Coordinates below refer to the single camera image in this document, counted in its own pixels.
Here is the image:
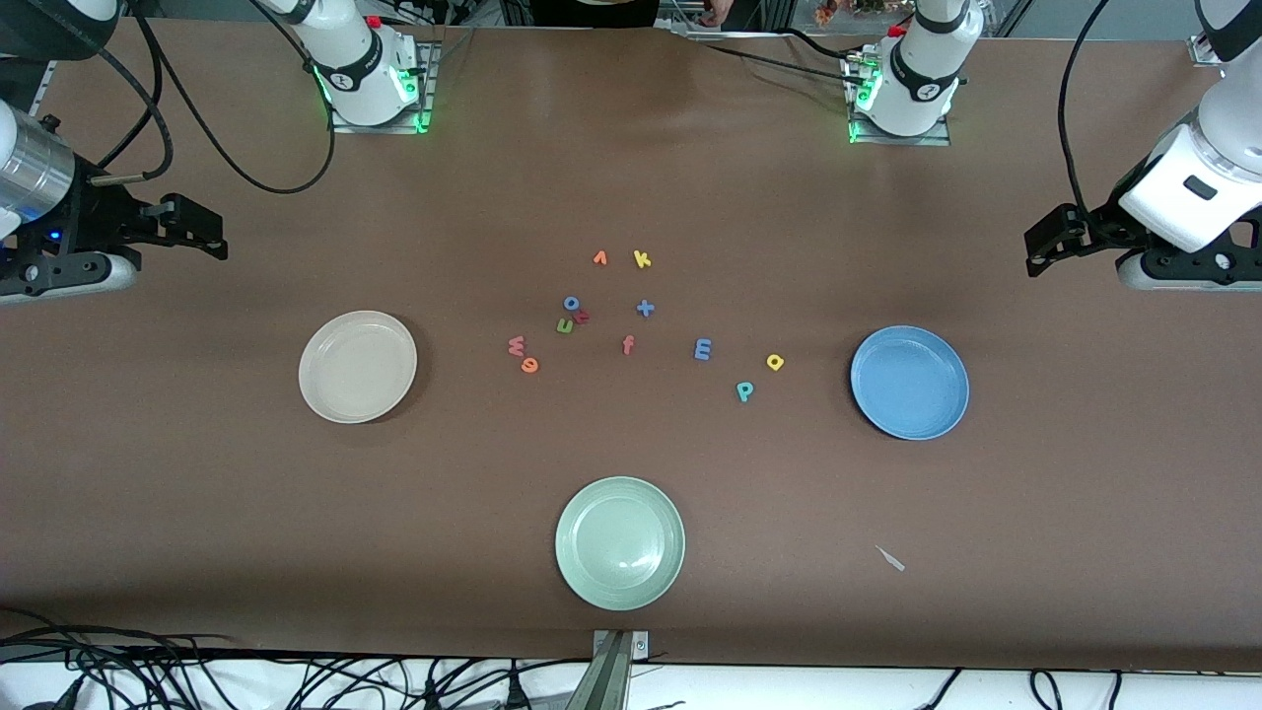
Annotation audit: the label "beige brown plate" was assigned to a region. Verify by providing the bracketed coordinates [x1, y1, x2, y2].
[298, 311, 418, 425]

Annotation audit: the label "blue plate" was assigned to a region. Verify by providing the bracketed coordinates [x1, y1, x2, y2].
[850, 325, 970, 441]

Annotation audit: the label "pink orange decoration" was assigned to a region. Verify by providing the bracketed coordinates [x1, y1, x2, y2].
[813, 0, 888, 26]

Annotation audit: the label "person in black clothing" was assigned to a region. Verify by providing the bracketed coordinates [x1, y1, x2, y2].
[530, 0, 660, 29]

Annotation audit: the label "pale green plate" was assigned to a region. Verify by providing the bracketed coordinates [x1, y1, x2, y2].
[554, 476, 686, 612]

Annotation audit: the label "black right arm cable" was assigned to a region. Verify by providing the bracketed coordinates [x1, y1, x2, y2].
[91, 0, 336, 195]

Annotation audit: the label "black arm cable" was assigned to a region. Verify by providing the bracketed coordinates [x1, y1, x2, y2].
[91, 0, 336, 195]
[1057, 0, 1115, 218]

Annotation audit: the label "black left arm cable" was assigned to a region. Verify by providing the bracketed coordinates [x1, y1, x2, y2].
[1057, 0, 1115, 218]

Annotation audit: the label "black cable on table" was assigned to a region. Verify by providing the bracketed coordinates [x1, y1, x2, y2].
[702, 39, 859, 90]
[779, 28, 869, 70]

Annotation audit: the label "silver metal rail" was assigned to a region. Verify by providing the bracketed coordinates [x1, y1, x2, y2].
[656, 0, 790, 42]

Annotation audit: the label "tangled black floor cables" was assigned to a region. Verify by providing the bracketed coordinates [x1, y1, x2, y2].
[0, 603, 593, 710]

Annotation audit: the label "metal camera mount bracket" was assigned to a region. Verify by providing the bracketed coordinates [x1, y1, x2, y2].
[567, 629, 651, 710]

